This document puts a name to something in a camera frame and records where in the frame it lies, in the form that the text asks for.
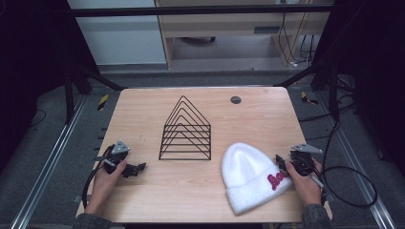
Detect black horizontal frame bar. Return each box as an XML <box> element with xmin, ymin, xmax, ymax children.
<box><xmin>67</xmin><ymin>4</ymin><xmax>336</xmax><ymax>18</ymax></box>

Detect person's right hand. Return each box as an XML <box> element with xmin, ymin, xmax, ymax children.
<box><xmin>285</xmin><ymin>158</ymin><xmax>323</xmax><ymax>208</ymax></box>

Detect black metal stand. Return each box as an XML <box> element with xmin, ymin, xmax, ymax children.
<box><xmin>62</xmin><ymin>58</ymin><xmax>127</xmax><ymax>126</ymax></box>
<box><xmin>273</xmin><ymin>58</ymin><xmax>341</xmax><ymax>122</ymax></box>

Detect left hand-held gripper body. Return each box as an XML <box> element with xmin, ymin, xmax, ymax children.
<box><xmin>95</xmin><ymin>139</ymin><xmax>131</xmax><ymax>175</ymax></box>

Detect left hand-held gripper cable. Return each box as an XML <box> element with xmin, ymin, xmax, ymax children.
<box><xmin>81</xmin><ymin>144</ymin><xmax>115</xmax><ymax>210</ymax></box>

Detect white cabinet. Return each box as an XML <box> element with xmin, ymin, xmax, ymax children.
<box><xmin>67</xmin><ymin>0</ymin><xmax>168</xmax><ymax>67</ymax></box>

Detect black curtain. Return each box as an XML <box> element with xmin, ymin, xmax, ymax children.
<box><xmin>313</xmin><ymin>0</ymin><xmax>405</xmax><ymax>179</ymax></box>
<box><xmin>0</xmin><ymin>0</ymin><xmax>101</xmax><ymax>175</ymax></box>

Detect wooden desk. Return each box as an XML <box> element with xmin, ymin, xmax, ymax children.
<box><xmin>154</xmin><ymin>0</ymin><xmax>336</xmax><ymax>70</ymax></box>

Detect aluminium floor rail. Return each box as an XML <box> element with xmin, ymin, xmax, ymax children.
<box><xmin>9</xmin><ymin>94</ymin><xmax>89</xmax><ymax>229</ymax></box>
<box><xmin>316</xmin><ymin>90</ymin><xmax>398</xmax><ymax>229</ymax></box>

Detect hand-held gripper cable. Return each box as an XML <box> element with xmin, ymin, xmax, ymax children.
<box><xmin>313</xmin><ymin>118</ymin><xmax>379</xmax><ymax>209</ymax></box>
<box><xmin>81</xmin><ymin>144</ymin><xmax>115</xmax><ymax>210</ymax></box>

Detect black wire rack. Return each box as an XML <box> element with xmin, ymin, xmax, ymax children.
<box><xmin>158</xmin><ymin>94</ymin><xmax>213</xmax><ymax>161</ymax></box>

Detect yellow black tape strip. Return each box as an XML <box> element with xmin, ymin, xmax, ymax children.
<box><xmin>96</xmin><ymin>94</ymin><xmax>110</xmax><ymax>113</ymax></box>
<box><xmin>300</xmin><ymin>91</ymin><xmax>319</xmax><ymax>106</ymax></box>

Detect black floor cables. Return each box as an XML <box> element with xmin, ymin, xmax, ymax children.
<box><xmin>297</xmin><ymin>75</ymin><xmax>359</xmax><ymax>142</ymax></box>

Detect white knit beanie hat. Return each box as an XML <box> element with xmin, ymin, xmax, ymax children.
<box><xmin>221</xmin><ymin>141</ymin><xmax>293</xmax><ymax>217</ymax></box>

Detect black cables under desk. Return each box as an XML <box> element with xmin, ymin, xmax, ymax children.
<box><xmin>277</xmin><ymin>11</ymin><xmax>317</xmax><ymax>69</ymax></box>

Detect right hand-held gripper cable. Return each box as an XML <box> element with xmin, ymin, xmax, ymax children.
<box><xmin>313</xmin><ymin>118</ymin><xmax>379</xmax><ymax>209</ymax></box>

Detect thin black floor cable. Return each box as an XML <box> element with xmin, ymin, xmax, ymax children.
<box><xmin>29</xmin><ymin>108</ymin><xmax>48</xmax><ymax>129</ymax></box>

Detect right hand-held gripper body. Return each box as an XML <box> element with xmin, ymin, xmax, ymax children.
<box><xmin>288</xmin><ymin>143</ymin><xmax>324</xmax><ymax>177</ymax></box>

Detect person's left hand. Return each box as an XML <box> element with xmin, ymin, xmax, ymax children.
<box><xmin>84</xmin><ymin>159</ymin><xmax>128</xmax><ymax>217</ymax></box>

